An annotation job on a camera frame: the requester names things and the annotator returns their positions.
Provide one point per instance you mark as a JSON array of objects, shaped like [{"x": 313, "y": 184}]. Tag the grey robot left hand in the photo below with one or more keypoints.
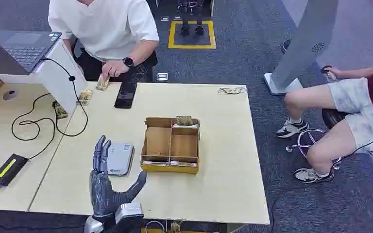
[{"x": 103, "y": 196}]

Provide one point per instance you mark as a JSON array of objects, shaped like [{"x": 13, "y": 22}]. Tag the card stack with gold print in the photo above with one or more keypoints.
[
  {"x": 103, "y": 83},
  {"x": 184, "y": 121},
  {"x": 60, "y": 110},
  {"x": 85, "y": 96}
]

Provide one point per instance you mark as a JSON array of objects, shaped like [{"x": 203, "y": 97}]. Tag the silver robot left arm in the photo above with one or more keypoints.
[{"x": 92, "y": 226}]

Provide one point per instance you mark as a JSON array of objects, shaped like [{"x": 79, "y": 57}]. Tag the grey flat card reader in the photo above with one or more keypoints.
[{"x": 119, "y": 158}]

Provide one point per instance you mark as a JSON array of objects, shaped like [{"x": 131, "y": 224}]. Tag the flat row of cards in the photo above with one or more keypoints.
[{"x": 170, "y": 163}]

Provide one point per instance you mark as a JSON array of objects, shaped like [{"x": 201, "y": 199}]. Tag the wooden compartment card box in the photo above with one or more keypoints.
[{"x": 171, "y": 148}]

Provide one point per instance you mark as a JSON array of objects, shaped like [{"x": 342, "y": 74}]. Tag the black power adapter yellow label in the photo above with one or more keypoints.
[{"x": 9, "y": 169}]

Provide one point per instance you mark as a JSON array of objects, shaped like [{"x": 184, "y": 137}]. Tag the black smartphone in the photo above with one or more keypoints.
[{"x": 125, "y": 94}]

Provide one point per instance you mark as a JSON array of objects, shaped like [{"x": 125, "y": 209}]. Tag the white laptop stand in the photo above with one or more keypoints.
[{"x": 62, "y": 78}]

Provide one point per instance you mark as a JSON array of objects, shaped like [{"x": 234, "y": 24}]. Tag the person's hand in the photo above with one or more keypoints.
[{"x": 114, "y": 68}]

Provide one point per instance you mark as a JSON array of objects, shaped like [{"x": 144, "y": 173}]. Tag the silver floor socket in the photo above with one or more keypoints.
[{"x": 162, "y": 76}]

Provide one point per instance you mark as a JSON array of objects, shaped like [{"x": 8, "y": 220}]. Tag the black wristwatch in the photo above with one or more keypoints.
[{"x": 128, "y": 61}]

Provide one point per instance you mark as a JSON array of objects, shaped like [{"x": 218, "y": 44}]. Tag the small round grey puck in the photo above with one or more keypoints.
[{"x": 10, "y": 95}]

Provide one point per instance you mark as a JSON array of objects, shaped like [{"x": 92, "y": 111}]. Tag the thin-framed eyeglasses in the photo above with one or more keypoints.
[{"x": 232, "y": 90}]

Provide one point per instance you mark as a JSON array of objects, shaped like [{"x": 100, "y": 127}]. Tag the person at desk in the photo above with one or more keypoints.
[{"x": 106, "y": 29}]

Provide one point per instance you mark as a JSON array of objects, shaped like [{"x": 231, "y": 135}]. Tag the dark grey laptop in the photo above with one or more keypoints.
[{"x": 22, "y": 48}]

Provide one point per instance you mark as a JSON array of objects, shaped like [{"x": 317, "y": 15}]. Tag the yellow-bordered floor mat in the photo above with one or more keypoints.
[{"x": 192, "y": 45}]

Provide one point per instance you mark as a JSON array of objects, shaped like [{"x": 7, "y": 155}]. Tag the black robot legs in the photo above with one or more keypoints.
[{"x": 191, "y": 19}]

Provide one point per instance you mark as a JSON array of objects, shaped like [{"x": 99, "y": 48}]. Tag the black shoe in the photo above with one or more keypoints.
[{"x": 285, "y": 45}]

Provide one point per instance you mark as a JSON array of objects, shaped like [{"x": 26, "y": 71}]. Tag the chrome-base black stool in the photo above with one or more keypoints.
[{"x": 329, "y": 117}]

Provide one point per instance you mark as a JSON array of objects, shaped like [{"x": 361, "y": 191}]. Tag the white slanted pillar stand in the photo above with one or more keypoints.
[{"x": 305, "y": 45}]

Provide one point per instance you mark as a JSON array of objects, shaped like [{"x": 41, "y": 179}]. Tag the black handheld controller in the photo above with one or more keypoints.
[{"x": 327, "y": 71}]

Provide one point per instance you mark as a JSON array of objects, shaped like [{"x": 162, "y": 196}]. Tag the seated person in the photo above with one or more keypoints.
[{"x": 344, "y": 106}]

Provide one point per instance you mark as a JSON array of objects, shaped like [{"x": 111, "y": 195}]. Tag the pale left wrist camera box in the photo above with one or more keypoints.
[{"x": 129, "y": 210}]

